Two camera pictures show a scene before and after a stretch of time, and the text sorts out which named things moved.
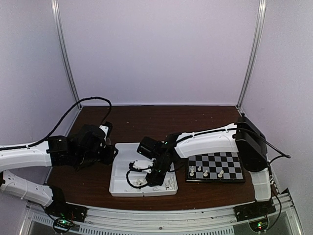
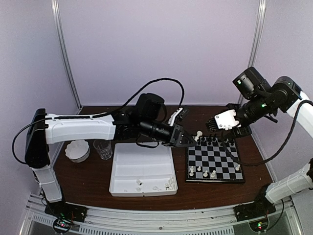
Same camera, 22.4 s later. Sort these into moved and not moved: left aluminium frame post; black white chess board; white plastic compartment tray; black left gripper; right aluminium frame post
Moved: black left gripper
Not moved: black white chess board; right aluminium frame post; white plastic compartment tray; left aluminium frame post
